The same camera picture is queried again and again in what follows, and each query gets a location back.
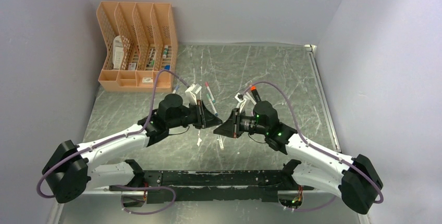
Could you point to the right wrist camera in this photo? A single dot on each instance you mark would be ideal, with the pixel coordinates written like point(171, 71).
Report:
point(242, 100)

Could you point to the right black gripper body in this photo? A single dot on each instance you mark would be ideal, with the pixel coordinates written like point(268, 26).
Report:
point(237, 115)

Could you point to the black orange highlighter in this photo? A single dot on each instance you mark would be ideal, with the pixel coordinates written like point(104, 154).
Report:
point(255, 94)

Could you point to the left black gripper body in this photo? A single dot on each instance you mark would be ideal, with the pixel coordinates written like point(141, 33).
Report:
point(198, 113)

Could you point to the white pen blue cap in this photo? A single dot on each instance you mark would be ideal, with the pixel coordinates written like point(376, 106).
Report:
point(176, 89)

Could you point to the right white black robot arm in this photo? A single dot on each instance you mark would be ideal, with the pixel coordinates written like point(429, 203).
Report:
point(353, 179)

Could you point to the black base frame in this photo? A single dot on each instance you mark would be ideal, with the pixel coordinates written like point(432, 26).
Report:
point(161, 186)

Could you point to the white paper packet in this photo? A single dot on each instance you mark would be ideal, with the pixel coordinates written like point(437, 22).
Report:
point(118, 52)

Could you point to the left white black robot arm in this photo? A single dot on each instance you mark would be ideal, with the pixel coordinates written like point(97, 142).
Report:
point(73, 168)

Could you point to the white pen orange tip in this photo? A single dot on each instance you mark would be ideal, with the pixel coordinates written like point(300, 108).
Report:
point(220, 141)

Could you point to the aluminium rail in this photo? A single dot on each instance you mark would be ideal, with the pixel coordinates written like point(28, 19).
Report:
point(310, 50)

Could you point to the orange plastic file organizer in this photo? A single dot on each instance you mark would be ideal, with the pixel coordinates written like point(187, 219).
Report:
point(150, 43)

